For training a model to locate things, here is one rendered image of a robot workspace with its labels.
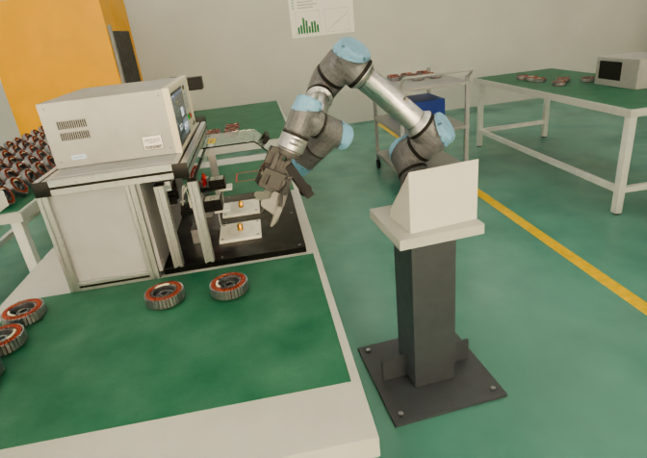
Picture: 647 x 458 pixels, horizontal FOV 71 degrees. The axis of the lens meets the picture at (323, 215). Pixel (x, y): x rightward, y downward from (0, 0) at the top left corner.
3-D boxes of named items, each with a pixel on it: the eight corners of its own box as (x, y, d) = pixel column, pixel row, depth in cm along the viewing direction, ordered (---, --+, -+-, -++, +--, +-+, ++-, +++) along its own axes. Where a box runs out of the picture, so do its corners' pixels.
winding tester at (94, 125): (196, 126, 187) (185, 75, 179) (183, 152, 147) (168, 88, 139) (98, 139, 183) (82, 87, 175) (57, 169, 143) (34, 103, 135)
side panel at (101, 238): (162, 273, 150) (137, 181, 138) (160, 278, 148) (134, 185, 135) (74, 288, 148) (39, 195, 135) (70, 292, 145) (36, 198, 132)
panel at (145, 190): (187, 201, 208) (172, 137, 197) (163, 270, 148) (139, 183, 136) (185, 201, 208) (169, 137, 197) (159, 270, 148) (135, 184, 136)
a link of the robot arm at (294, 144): (303, 140, 128) (311, 142, 121) (297, 155, 129) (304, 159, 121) (279, 130, 126) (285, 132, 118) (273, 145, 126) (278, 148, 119)
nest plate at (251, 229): (260, 221, 177) (260, 218, 177) (261, 238, 164) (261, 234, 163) (221, 227, 176) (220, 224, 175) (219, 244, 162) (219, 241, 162)
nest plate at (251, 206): (259, 200, 199) (258, 197, 199) (260, 213, 186) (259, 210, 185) (224, 205, 198) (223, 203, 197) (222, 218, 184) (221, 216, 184)
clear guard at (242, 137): (269, 140, 200) (267, 127, 198) (271, 154, 178) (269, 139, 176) (193, 150, 197) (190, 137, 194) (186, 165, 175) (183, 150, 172)
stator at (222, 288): (245, 277, 142) (243, 267, 141) (252, 294, 132) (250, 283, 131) (208, 288, 139) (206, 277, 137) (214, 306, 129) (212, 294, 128)
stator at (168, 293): (189, 302, 132) (186, 292, 131) (148, 316, 128) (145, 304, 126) (181, 286, 141) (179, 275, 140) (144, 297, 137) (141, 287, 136)
